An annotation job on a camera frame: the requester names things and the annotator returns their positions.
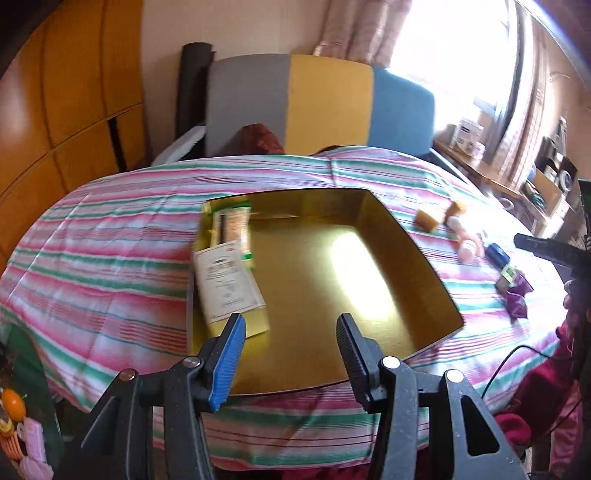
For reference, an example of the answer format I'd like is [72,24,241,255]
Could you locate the green wrapped snack bar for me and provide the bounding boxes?
[211,204,253,269]

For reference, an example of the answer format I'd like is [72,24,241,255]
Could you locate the black cable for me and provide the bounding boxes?
[481,343,574,401]

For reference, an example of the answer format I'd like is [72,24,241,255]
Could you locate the dark red cushion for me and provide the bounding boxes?
[235,123,284,155]

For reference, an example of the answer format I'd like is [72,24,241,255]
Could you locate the pink patterned curtain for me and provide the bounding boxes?
[312,0,413,68]

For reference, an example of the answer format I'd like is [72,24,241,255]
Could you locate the orange ball toy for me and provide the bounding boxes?
[1,388,26,423]

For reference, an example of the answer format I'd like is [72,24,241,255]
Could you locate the wooden desk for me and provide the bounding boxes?
[434,140,581,238]

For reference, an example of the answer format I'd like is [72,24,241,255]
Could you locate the blue tissue pack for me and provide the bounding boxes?
[485,243,510,271]

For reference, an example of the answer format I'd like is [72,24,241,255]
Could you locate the white foam board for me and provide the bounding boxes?
[151,125,206,166]

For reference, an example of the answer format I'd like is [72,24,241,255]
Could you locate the person right hand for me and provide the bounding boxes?
[563,279,583,338]

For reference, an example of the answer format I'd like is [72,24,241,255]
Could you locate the purple sachet pouch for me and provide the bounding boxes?
[504,272,534,319]

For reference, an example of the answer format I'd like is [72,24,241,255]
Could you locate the pink plush toy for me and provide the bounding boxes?
[17,417,54,480]

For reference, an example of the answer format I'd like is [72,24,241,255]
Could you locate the white box on desk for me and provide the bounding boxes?
[451,120,484,157]

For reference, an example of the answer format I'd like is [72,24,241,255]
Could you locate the orange wooden wardrobe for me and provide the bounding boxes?
[1,1,149,263]

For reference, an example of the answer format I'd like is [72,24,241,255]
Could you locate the white medicine box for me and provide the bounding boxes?
[193,241,270,338]

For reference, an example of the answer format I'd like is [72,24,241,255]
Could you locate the black rolled mat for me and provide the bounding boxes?
[175,42,214,138]

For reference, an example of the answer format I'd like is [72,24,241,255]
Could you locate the gold rectangular tray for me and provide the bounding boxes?
[186,187,465,397]

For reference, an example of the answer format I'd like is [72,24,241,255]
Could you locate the red garment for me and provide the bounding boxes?
[495,325,583,479]

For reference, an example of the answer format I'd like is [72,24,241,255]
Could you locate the green white small box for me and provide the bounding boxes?
[495,264,519,292]

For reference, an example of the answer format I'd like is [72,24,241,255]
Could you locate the striped pink green bedspread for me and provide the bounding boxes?
[1,146,565,474]

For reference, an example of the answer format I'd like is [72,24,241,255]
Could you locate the grey yellow blue headboard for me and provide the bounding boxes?
[205,54,435,157]

